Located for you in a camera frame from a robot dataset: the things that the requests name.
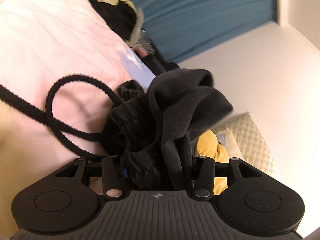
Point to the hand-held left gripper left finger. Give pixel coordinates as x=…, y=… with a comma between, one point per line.
x=110, y=172

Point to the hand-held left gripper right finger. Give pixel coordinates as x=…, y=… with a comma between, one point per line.
x=206, y=172

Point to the black pants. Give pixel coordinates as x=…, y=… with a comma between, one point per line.
x=175, y=100

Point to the pile of mixed clothes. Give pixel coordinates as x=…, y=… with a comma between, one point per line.
x=112, y=12

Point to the yellow cloth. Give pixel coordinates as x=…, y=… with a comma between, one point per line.
x=212, y=152

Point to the cream quilted pillow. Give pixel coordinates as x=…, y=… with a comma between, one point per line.
x=250, y=135

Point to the black sofa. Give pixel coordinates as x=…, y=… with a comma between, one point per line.
x=155, y=62

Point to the pink item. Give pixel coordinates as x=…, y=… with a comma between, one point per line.
x=142, y=52

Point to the crumpled plastic bag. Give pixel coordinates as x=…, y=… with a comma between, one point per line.
x=146, y=41

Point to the wide blue curtain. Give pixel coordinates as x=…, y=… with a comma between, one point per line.
x=200, y=10

